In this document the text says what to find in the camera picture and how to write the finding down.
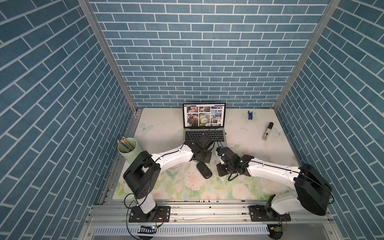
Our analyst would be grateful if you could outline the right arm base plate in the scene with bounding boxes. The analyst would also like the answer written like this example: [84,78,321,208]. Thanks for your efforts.
[249,205,292,222]

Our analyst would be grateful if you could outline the black wireless mouse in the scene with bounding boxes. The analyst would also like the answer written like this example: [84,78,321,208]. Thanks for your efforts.
[197,162,213,179]

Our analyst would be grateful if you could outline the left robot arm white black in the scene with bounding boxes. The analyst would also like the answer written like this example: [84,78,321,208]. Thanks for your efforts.
[123,134,214,215]

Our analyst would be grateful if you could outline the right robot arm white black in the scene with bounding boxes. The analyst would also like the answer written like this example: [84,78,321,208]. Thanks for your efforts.
[216,147,333,222]

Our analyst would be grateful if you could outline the floral table mat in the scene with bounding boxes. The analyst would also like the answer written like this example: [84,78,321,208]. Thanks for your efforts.
[134,108,299,200]

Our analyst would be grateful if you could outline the green circuit board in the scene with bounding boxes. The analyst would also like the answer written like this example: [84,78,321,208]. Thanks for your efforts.
[138,226,158,235]
[269,225,287,233]

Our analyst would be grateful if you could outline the silver laptop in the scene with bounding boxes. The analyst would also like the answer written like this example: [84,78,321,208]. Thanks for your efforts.
[182,103,228,147]

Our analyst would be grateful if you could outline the green pencil cup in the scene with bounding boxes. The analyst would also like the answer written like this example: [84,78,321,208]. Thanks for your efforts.
[117,137,143,164]

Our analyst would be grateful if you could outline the green circuit board right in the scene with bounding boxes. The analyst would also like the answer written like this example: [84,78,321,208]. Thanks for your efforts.
[269,225,287,233]

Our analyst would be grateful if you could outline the aluminium rail frame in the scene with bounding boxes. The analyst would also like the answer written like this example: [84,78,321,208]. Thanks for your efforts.
[79,201,342,240]

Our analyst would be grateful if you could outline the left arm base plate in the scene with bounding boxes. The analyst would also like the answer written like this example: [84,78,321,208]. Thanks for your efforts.
[128,206,171,223]

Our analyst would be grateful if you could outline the green circuit board left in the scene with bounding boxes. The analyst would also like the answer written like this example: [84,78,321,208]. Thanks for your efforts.
[138,226,158,235]

